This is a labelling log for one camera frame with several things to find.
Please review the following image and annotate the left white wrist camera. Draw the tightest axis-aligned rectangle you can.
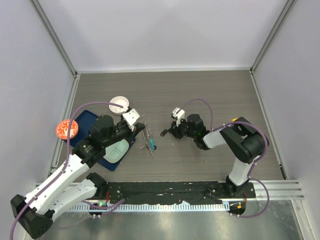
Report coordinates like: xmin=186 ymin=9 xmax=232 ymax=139
xmin=122 ymin=108 xmax=140 ymax=132

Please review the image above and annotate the white slotted cable duct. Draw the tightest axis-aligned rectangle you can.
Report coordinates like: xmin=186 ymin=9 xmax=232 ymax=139
xmin=69 ymin=201 xmax=230 ymax=213

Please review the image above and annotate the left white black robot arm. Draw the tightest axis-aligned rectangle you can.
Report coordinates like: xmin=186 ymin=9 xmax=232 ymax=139
xmin=10 ymin=112 xmax=146 ymax=239

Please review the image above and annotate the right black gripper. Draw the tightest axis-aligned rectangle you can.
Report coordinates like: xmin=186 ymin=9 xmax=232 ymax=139
xmin=168 ymin=117 xmax=197 ymax=140

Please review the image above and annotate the pale green divided plate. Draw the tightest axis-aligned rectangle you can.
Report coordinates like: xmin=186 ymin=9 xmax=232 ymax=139
xmin=103 ymin=139 xmax=130 ymax=164

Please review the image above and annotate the white round bowl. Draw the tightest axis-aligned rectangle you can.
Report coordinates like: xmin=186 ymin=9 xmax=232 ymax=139
xmin=109 ymin=96 xmax=130 ymax=115

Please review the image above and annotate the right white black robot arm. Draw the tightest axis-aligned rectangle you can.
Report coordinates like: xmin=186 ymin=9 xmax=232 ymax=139
xmin=161 ymin=114 xmax=269 ymax=198

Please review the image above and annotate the blue keyring with keys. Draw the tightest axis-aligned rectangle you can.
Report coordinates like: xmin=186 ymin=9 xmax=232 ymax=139
xmin=141 ymin=121 xmax=157 ymax=157

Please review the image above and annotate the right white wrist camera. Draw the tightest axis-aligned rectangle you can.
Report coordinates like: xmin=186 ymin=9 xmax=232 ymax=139
xmin=171 ymin=107 xmax=185 ymax=127

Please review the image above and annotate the aluminium frame rail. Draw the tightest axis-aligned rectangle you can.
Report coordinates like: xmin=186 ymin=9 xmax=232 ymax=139
xmin=34 ymin=180 xmax=305 ymax=204

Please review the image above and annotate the black tagged key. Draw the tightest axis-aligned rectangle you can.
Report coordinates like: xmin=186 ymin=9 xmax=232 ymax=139
xmin=160 ymin=128 xmax=172 ymax=137

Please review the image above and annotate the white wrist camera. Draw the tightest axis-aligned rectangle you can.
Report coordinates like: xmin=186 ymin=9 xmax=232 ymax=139
xmin=122 ymin=108 xmax=140 ymax=132
xmin=171 ymin=107 xmax=185 ymax=127

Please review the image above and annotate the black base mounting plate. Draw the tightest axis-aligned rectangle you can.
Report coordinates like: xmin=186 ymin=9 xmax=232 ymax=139
xmin=105 ymin=181 xmax=256 ymax=205

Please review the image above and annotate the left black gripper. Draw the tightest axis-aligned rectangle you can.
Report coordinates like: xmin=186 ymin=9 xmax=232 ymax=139
xmin=102 ymin=121 xmax=145 ymax=148

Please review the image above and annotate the dark blue tray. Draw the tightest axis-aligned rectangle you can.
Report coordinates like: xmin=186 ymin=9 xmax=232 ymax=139
xmin=69 ymin=110 xmax=136 ymax=172

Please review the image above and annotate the orange patterned bowl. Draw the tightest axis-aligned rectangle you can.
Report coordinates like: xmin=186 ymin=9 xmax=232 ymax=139
xmin=55 ymin=119 xmax=79 ymax=140

